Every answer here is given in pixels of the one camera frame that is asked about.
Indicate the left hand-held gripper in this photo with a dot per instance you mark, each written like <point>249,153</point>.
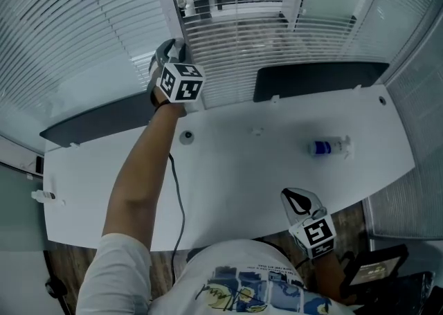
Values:
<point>181,83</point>

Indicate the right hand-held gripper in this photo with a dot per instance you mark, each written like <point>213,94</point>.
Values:
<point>316,235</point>

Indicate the person's right forearm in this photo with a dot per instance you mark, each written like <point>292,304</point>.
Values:
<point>327,272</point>

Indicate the person's left forearm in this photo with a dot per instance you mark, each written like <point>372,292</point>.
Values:
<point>138,175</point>

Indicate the person's left hand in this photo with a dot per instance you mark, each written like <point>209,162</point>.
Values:
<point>156,97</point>

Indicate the black wristband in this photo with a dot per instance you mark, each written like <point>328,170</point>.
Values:
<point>160,106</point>

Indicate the blue label spray bottle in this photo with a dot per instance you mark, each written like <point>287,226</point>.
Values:
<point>323,147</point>

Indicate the person's white printed shirt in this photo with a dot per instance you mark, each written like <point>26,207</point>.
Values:
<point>242,254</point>

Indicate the small white plastic piece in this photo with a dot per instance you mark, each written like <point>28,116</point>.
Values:
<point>257,130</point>

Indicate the dark desk divider panel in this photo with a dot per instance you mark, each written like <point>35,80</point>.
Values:
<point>97,123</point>
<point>311,81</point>

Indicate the white divider clip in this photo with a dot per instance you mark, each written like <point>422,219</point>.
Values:
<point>357,87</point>
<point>74,145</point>
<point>274,99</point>

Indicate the black plastic-wrapped office chair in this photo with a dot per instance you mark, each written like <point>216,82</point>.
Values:
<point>412,293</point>

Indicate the small clear bottle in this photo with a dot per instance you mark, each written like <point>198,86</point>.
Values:
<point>43,196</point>

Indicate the black wall socket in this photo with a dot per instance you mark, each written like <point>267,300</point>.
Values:
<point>39,164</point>

